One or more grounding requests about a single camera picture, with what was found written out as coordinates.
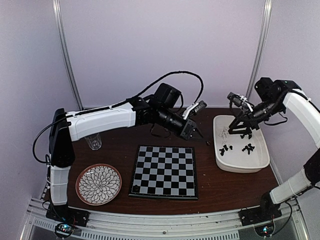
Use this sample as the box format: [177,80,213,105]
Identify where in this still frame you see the aluminium frame post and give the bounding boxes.
[52,0,84,110]
[245,0,273,99]

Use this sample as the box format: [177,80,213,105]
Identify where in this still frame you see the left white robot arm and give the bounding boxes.
[49,83,207,222]

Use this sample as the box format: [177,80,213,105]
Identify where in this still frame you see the left aluminium frame post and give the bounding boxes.
[52,0,84,110]

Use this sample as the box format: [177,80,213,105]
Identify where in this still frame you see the black and grey chessboard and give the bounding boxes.
[128,145,199,201]

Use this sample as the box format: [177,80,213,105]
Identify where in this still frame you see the pile of white chess pieces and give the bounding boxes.
[218,126,229,141]

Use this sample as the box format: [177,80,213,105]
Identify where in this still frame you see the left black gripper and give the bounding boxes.
[157,106,208,143]

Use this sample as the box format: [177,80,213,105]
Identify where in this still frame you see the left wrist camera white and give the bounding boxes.
[182,100,207,120]

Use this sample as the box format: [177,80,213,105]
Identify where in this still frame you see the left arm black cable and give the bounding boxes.
[124,71,205,111]

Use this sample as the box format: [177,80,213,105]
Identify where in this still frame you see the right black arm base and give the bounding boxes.
[238,206,282,226]

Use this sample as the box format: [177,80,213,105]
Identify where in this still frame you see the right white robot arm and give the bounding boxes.
[227,77,320,221]

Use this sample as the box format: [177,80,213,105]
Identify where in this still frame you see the floral patterned plate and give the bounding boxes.
[75,163,122,206]

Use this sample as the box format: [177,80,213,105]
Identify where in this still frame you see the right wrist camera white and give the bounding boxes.
[227,92,254,112]

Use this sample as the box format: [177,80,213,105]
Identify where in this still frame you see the right aluminium frame post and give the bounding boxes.
[245,0,273,99]

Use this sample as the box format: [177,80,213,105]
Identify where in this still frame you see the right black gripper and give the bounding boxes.
[229,97,284,135]

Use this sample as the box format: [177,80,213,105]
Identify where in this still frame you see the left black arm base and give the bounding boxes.
[45,203,90,227]

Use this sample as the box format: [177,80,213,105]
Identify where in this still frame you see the white plastic tub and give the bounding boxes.
[212,115,270,173]

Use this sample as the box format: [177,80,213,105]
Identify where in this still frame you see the clear drinking glass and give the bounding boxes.
[84,133,102,151]

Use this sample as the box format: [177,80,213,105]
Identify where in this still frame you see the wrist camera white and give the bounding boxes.
[227,92,254,112]
[182,100,207,120]

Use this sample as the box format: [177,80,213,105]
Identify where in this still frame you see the black chess pieces in tub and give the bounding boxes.
[218,134,256,156]

